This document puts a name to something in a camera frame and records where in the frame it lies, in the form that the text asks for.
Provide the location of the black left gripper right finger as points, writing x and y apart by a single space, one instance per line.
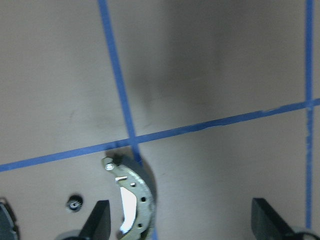
267 224

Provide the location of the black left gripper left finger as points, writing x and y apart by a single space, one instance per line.
96 227

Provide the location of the small black bearing gear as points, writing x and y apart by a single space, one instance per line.
74 203

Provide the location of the brake shoe with metal web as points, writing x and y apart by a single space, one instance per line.
138 196

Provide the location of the black brake pad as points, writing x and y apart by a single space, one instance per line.
8 228

